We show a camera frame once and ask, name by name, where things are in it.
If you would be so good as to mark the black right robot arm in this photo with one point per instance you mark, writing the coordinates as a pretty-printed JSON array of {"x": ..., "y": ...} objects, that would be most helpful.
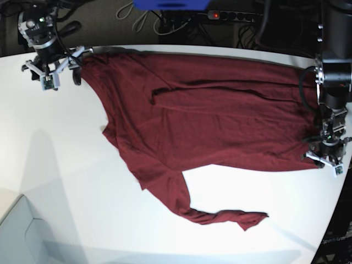
[{"x": 38, "y": 26}]

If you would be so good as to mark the black power strip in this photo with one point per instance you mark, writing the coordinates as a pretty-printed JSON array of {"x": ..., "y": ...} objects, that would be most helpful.
[{"x": 231, "y": 16}]

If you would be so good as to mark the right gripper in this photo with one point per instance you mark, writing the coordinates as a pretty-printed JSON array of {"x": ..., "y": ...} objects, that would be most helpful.
[{"x": 50, "y": 52}]

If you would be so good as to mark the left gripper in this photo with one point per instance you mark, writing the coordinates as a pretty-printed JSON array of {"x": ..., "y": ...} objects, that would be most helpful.
[{"x": 334, "y": 152}]

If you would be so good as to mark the blue box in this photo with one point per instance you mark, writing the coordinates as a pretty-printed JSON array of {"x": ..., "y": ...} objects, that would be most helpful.
[{"x": 171, "y": 4}]

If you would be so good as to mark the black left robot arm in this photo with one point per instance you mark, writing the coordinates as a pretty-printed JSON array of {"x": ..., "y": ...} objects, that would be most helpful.
[{"x": 320, "y": 30}]

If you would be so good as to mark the white bin at corner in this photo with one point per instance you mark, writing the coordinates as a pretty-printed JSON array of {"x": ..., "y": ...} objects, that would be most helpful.
[{"x": 21, "y": 241}]

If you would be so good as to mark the dark red t-shirt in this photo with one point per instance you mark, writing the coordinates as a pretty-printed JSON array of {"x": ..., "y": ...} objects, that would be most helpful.
[{"x": 168, "y": 113}]

